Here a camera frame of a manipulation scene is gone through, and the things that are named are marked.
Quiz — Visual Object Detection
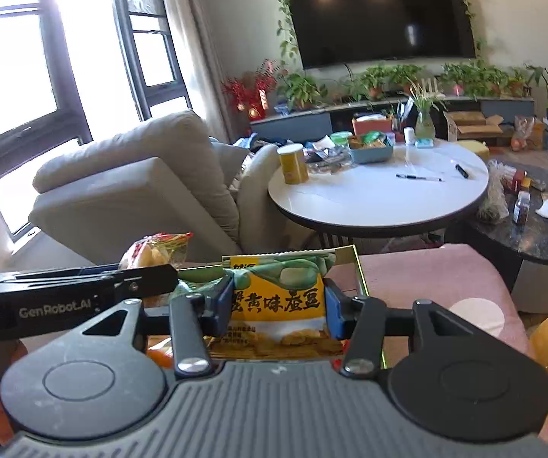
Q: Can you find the yellow can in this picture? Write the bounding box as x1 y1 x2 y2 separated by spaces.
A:
277 143 310 185

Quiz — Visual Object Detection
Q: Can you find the red flower plant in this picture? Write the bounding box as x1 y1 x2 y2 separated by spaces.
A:
221 60 279 118

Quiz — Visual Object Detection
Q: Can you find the grey television console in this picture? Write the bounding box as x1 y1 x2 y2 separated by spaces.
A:
250 97 537 144

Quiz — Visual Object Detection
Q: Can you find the beige curtain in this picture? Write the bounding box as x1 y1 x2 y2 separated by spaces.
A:
157 0 237 144

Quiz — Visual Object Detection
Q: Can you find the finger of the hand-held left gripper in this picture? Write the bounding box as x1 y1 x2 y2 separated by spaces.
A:
14 269 116 281
113 264 180 298

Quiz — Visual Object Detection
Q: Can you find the orange plastic bag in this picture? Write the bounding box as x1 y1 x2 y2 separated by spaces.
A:
513 115 544 151

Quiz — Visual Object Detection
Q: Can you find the yellow cushion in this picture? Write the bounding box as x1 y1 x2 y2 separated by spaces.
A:
455 140 490 158

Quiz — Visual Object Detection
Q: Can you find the wall television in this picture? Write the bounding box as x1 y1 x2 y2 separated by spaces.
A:
281 0 477 70

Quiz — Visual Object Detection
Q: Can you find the glass vase with green plant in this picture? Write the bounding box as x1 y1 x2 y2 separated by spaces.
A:
410 83 439 140

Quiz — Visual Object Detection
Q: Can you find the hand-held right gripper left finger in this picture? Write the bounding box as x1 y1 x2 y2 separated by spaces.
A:
70 277 235 377

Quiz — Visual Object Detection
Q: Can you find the clear bread packet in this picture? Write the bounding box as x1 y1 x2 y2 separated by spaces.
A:
120 233 193 270

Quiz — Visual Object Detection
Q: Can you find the green yellow bean snack packet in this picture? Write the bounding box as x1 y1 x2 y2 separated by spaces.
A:
205 253 348 360

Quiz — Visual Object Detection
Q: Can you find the pile of clothes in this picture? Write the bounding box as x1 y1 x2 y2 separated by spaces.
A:
231 134 279 154

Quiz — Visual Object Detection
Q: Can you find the beige armchair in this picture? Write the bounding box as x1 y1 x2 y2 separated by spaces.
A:
28 110 284 264

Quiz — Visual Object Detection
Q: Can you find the open cardboard box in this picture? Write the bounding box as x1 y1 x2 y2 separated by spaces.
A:
446 111 504 141

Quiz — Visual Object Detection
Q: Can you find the pink polka dot tablecloth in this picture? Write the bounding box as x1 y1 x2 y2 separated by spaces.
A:
179 243 531 369

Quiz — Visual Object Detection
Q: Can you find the row of potted plants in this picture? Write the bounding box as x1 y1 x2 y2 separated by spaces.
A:
276 60 535 110

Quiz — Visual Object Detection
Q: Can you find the clear plastic bag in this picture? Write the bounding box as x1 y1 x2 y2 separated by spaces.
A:
477 160 511 224

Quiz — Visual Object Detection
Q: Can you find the dark round marble table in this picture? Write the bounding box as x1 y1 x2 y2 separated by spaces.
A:
465 162 548 268

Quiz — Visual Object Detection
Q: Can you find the round white table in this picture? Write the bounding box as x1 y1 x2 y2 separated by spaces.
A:
268 137 489 239

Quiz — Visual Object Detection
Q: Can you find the small dark bottle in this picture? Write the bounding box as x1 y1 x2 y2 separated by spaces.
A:
513 191 531 225

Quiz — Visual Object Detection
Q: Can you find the red tissue box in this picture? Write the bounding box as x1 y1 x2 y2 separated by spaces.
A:
351 114 394 135

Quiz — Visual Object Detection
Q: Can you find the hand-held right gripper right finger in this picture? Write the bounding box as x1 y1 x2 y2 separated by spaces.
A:
323 278 488 377

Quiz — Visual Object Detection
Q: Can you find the blue plastic basin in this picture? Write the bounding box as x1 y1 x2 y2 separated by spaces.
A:
348 140 394 164

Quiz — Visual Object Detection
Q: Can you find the dark framed window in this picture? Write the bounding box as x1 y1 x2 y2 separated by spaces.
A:
0 0 193 249

